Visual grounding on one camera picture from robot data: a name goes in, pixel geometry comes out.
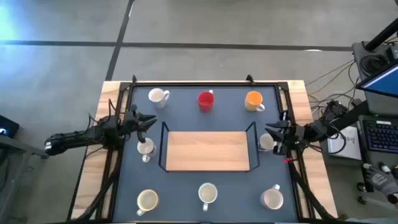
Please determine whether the pale grey coffee mug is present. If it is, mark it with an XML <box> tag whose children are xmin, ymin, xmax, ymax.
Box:
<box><xmin>137</xmin><ymin>137</ymin><xmax>157</xmax><ymax>163</ymax></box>
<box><xmin>257</xmin><ymin>133</ymin><xmax>278</xmax><ymax>153</ymax></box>

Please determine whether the yellow-rimmed patterned coffee mug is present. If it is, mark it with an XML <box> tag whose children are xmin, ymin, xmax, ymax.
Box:
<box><xmin>136</xmin><ymin>189</ymin><xmax>160</xmax><ymax>217</ymax></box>

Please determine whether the laptop with blue screen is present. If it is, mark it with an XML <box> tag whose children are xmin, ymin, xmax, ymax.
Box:
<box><xmin>356</xmin><ymin>60</ymin><xmax>398</xmax><ymax>99</ymax></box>

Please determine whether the grey side table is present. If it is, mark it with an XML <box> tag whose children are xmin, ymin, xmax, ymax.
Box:
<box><xmin>0</xmin><ymin>133</ymin><xmax>50</xmax><ymax>224</ymax></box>

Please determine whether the grey equipment cart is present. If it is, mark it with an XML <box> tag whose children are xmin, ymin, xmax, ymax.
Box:
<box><xmin>352</xmin><ymin>40</ymin><xmax>398</xmax><ymax>116</ymax></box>

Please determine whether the yellow floor cable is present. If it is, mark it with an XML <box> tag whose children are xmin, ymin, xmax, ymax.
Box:
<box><xmin>306</xmin><ymin>60</ymin><xmax>355</xmax><ymax>103</ymax></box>

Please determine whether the pink coffee mug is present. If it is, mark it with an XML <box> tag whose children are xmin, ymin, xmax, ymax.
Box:
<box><xmin>259</xmin><ymin>184</ymin><xmax>284</xmax><ymax>210</ymax></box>

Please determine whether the black device with blue light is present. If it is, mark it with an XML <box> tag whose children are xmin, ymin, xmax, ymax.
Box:
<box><xmin>0</xmin><ymin>114</ymin><xmax>20</xmax><ymax>139</ymax></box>

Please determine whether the black backlit keyboard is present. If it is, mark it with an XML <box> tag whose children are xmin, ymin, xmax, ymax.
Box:
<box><xmin>362</xmin><ymin>119</ymin><xmax>398</xmax><ymax>154</ymax></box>

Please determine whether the black pole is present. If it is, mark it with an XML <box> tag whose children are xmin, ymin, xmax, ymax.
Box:
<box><xmin>364</xmin><ymin>18</ymin><xmax>398</xmax><ymax>52</ymax></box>

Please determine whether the white paper sheet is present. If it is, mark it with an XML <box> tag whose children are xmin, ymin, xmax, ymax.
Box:
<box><xmin>326</xmin><ymin>125</ymin><xmax>363</xmax><ymax>161</ymax></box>

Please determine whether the black aluminium table frame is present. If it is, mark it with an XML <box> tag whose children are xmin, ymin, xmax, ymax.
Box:
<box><xmin>67</xmin><ymin>73</ymin><xmax>338</xmax><ymax>224</ymax></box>

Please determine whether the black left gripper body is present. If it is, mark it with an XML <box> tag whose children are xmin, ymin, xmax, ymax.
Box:
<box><xmin>124</xmin><ymin>105</ymin><xmax>146</xmax><ymax>144</ymax></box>

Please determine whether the orange coffee mug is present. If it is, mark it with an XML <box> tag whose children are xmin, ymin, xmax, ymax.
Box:
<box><xmin>244</xmin><ymin>90</ymin><xmax>266</xmax><ymax>112</ymax></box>

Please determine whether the wooden shelf with black frame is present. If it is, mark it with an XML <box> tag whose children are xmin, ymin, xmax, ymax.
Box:
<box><xmin>158</xmin><ymin>120</ymin><xmax>261</xmax><ymax>172</ymax></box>

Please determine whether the blue-grey table mat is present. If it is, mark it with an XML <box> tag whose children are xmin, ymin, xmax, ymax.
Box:
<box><xmin>112</xmin><ymin>85</ymin><xmax>299</xmax><ymax>223</ymax></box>

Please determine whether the black diagonal support bar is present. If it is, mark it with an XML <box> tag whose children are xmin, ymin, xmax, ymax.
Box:
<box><xmin>329</xmin><ymin>99</ymin><xmax>371</xmax><ymax>138</ymax></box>

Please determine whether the coiled black cable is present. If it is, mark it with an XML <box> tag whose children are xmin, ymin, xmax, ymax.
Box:
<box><xmin>359</xmin><ymin>53</ymin><xmax>389</xmax><ymax>75</ymax></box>

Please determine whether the plain white coffee mug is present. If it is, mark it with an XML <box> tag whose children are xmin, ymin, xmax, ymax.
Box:
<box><xmin>148</xmin><ymin>88</ymin><xmax>171</xmax><ymax>110</ymax></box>

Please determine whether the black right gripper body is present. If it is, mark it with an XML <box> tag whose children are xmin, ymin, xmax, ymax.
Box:
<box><xmin>273</xmin><ymin>111</ymin><xmax>301</xmax><ymax>156</ymax></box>

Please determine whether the cream-rimmed white coffee mug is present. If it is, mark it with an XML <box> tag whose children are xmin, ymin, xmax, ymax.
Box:
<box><xmin>198</xmin><ymin>182</ymin><xmax>218</xmax><ymax>212</ymax></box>

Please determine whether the red coffee mug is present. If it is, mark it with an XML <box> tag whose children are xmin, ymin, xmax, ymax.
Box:
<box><xmin>197</xmin><ymin>90</ymin><xmax>215</xmax><ymax>113</ymax></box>

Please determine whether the person's hand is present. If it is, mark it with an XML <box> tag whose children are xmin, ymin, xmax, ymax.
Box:
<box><xmin>363</xmin><ymin>162</ymin><xmax>398</xmax><ymax>205</ymax></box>

